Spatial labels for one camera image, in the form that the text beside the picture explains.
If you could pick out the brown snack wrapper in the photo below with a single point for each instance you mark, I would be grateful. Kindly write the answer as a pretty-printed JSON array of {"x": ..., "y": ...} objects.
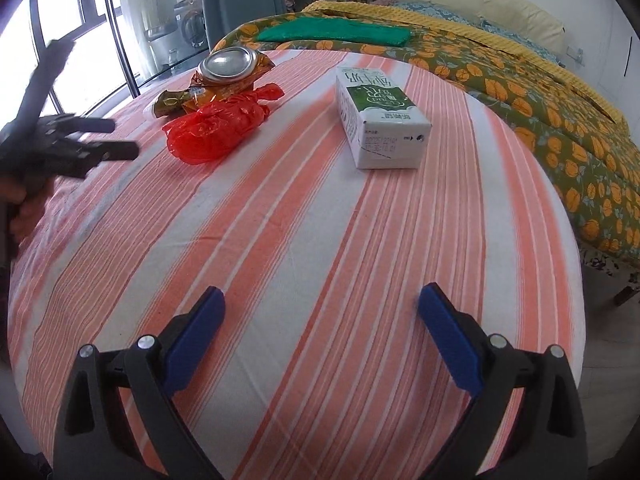
[{"x": 170, "y": 101}]

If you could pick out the white and green milk carton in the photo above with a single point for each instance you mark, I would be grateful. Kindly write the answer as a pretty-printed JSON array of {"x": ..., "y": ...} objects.
[{"x": 380, "y": 120}]

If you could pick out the red plastic bag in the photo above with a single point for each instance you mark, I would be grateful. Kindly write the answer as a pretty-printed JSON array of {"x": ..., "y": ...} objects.
[{"x": 220, "y": 125}]

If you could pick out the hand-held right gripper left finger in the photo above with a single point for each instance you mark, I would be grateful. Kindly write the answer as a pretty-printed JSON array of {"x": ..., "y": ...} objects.
[{"x": 195, "y": 345}]

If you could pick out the blue floral bed sheet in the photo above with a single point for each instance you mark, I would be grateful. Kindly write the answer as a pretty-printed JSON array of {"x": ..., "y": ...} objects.
[{"x": 440, "y": 10}]

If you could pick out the wooden bed leg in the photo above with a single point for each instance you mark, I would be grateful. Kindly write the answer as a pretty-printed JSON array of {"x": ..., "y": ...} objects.
[{"x": 627, "y": 292}]

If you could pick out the bed with orange floral cover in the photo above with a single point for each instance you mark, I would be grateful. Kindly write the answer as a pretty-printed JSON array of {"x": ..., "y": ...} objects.
[{"x": 550, "y": 110}]

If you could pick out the pink striped sheet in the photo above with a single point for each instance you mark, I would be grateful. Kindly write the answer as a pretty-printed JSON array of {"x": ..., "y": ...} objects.
[{"x": 300, "y": 235}]

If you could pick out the washing machine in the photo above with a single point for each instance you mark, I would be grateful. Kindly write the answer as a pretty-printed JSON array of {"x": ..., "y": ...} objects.
[{"x": 192, "y": 25}]

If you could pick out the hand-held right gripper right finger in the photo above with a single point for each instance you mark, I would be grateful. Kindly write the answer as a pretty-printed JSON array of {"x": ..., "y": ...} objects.
[{"x": 450, "y": 345}]

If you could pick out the orange snack wrapper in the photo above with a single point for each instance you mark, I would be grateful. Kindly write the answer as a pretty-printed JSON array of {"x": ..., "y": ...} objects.
[{"x": 215, "y": 95}]

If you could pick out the green cloth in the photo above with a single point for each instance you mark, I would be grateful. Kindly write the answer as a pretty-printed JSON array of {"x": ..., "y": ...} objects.
[{"x": 335, "y": 32}]

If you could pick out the silver can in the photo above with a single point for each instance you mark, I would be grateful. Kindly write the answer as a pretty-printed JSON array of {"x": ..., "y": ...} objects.
[{"x": 227, "y": 65}]

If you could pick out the wall outlet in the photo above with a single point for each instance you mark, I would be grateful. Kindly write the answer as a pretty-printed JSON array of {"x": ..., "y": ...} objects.
[{"x": 574, "y": 55}]

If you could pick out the black window frame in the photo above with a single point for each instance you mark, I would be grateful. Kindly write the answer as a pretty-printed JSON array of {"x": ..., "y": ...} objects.
[{"x": 36, "y": 20}]

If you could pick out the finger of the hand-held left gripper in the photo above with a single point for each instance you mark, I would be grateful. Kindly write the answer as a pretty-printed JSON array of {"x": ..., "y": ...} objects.
[
  {"x": 117, "y": 151},
  {"x": 90, "y": 124}
]

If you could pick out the person's left hand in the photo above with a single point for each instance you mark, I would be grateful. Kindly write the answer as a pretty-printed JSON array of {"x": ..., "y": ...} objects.
[{"x": 29, "y": 207}]

